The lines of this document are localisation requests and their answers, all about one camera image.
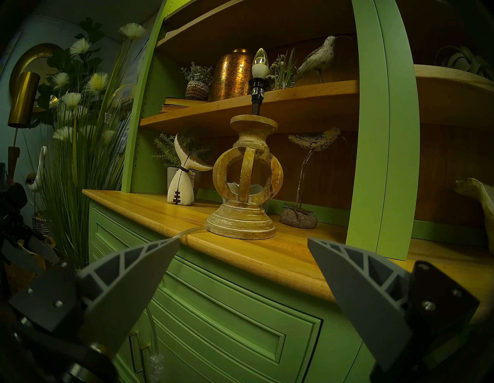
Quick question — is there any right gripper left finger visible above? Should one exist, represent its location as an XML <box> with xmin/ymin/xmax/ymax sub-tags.
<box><xmin>10</xmin><ymin>239</ymin><xmax>180</xmax><ymax>356</ymax></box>

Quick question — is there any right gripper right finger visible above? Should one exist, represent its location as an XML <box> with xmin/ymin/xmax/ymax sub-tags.
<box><xmin>308</xmin><ymin>237</ymin><xmax>479</xmax><ymax>381</ymax></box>

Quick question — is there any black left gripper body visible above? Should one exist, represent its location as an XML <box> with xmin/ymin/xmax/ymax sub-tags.
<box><xmin>0</xmin><ymin>183</ymin><xmax>35</xmax><ymax>247</ymax></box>

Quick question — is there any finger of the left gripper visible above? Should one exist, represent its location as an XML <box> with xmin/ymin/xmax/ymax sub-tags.
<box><xmin>25</xmin><ymin>236</ymin><xmax>60</xmax><ymax>265</ymax></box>
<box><xmin>0</xmin><ymin>241</ymin><xmax>41</xmax><ymax>273</ymax></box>

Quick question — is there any clear lamp cable with switch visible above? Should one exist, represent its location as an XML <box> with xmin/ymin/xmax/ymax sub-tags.
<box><xmin>145</xmin><ymin>227</ymin><xmax>207</xmax><ymax>383</ymax></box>

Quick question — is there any striped woven basket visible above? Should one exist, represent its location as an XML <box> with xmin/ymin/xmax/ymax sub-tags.
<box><xmin>32</xmin><ymin>212</ymin><xmax>54</xmax><ymax>237</ymax></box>

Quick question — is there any white long-necked bird figurine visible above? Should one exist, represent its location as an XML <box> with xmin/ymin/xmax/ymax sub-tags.
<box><xmin>25</xmin><ymin>146</ymin><xmax>49</xmax><ymax>193</ymax></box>

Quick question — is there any tall grass plant with flowers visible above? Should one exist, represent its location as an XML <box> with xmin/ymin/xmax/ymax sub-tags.
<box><xmin>23</xmin><ymin>17</ymin><xmax>147</xmax><ymax>271</ymax></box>

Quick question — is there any brass cylinder lamp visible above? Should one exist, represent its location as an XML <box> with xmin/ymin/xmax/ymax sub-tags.
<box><xmin>7</xmin><ymin>71</ymin><xmax>41</xmax><ymax>182</ymax></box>

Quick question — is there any green wooden shelf cabinet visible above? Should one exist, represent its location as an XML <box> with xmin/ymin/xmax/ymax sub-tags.
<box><xmin>83</xmin><ymin>0</ymin><xmax>494</xmax><ymax>383</ymax></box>

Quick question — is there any white whale tail figurine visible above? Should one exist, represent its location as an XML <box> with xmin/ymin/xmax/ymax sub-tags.
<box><xmin>167</xmin><ymin>134</ymin><xmax>213</xmax><ymax>207</ymax></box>

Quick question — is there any carved wooden table lamp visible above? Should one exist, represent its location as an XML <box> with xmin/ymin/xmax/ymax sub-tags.
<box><xmin>205</xmin><ymin>77</ymin><xmax>284</xmax><ymax>241</ymax></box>

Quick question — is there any fern in grey pot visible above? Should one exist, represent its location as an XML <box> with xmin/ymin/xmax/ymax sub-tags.
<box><xmin>152</xmin><ymin>132</ymin><xmax>211</xmax><ymax>193</ymax></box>

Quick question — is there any giant clam shell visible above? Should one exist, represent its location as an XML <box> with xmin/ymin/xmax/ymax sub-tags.
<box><xmin>455</xmin><ymin>178</ymin><xmax>494</xmax><ymax>255</ymax></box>

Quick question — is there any long-legged brown bird figurine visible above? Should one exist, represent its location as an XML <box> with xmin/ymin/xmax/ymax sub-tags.
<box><xmin>280</xmin><ymin>127</ymin><xmax>347</xmax><ymax>229</ymax></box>

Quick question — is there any small plant in woven pot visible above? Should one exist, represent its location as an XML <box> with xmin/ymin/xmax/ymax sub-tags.
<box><xmin>181</xmin><ymin>63</ymin><xmax>213</xmax><ymax>102</ymax></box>

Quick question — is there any glass vase with white flowers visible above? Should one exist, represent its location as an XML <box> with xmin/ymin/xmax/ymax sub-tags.
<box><xmin>267</xmin><ymin>48</ymin><xmax>299</xmax><ymax>90</ymax></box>

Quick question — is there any large copper vase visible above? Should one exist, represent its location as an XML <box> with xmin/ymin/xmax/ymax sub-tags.
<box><xmin>208</xmin><ymin>48</ymin><xmax>254</xmax><ymax>102</ymax></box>

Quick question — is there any speckled bird figurine on stone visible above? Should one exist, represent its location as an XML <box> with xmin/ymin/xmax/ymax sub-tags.
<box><xmin>295</xmin><ymin>35</ymin><xmax>352</xmax><ymax>84</ymax></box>

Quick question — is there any candle-shaped light bulb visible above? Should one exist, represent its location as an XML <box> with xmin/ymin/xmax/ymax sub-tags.
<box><xmin>252</xmin><ymin>48</ymin><xmax>269</xmax><ymax>79</ymax></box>

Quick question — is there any pale air plant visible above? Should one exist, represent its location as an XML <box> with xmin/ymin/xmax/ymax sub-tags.
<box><xmin>435</xmin><ymin>46</ymin><xmax>494</xmax><ymax>80</ymax></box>

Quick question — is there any dark metal door handle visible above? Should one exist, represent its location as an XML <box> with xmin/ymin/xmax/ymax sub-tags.
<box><xmin>140</xmin><ymin>344</ymin><xmax>155</xmax><ymax>383</ymax></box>
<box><xmin>129</xmin><ymin>331</ymin><xmax>144</xmax><ymax>373</ymax></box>

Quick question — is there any gold arch frame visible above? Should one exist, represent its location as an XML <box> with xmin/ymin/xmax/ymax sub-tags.
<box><xmin>10</xmin><ymin>43</ymin><xmax>64</xmax><ymax>112</ymax></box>

